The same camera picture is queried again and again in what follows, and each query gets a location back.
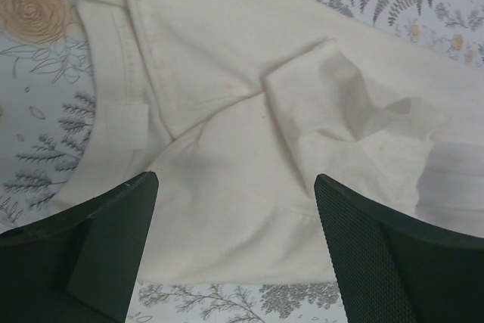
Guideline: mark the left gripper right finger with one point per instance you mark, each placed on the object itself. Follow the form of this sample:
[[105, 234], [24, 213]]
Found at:
[[391, 267]]

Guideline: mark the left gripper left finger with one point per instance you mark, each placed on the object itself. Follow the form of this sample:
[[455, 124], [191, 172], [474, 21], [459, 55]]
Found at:
[[79, 265]]

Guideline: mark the cream t shirt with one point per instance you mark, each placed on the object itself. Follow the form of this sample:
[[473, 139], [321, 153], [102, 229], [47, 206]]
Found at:
[[238, 105]]

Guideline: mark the floral table mat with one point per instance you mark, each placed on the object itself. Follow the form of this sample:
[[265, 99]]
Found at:
[[47, 108]]

